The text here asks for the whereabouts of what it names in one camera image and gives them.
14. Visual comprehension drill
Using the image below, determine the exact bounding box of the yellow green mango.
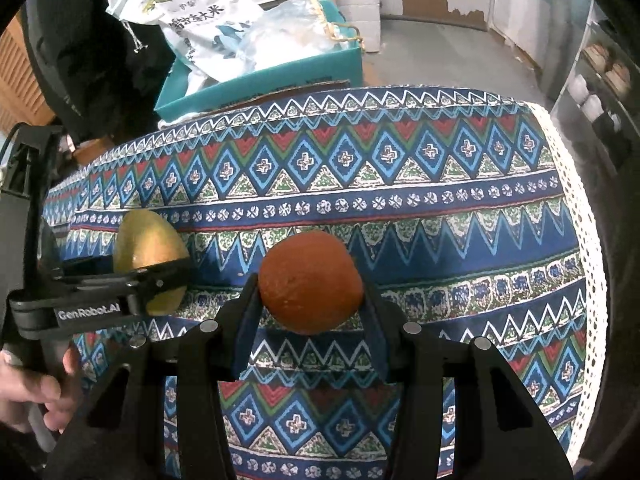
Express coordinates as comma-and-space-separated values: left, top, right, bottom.
112, 209, 192, 317

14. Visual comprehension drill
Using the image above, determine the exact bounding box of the orange round fruit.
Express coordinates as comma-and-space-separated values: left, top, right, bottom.
258, 230, 364, 335

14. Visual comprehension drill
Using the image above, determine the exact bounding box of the person's left hand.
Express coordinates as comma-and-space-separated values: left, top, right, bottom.
0, 342, 82, 434

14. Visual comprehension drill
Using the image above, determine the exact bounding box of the teal storage box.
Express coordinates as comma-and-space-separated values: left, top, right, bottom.
154, 0, 363, 122

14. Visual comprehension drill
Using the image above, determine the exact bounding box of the wooden louvered wardrobe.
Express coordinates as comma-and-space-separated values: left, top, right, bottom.
0, 14, 55, 133

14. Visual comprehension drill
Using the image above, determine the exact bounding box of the black hanging jacket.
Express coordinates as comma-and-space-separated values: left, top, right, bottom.
21, 0, 175, 144

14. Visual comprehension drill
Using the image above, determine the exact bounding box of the blue patterned tablecloth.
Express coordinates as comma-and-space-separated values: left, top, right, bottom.
44, 87, 608, 462

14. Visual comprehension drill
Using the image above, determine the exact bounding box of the white rice bag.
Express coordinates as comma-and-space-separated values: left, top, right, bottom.
106, 0, 362, 96

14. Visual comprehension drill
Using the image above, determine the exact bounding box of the white shoe rack shelf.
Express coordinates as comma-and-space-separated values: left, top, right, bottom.
551, 2, 639, 171

